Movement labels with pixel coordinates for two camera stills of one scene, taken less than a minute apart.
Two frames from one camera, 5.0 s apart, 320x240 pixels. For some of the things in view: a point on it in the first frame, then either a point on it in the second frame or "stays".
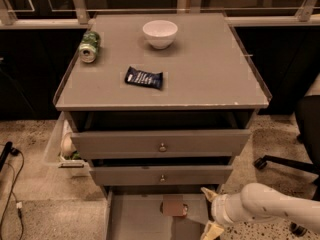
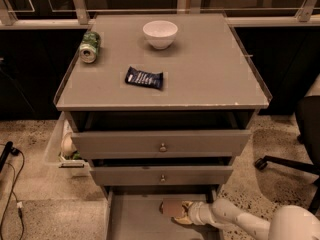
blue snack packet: (152, 79) stays
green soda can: (89, 46) stays
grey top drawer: (161, 144) stays
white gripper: (219, 208) -> (195, 213)
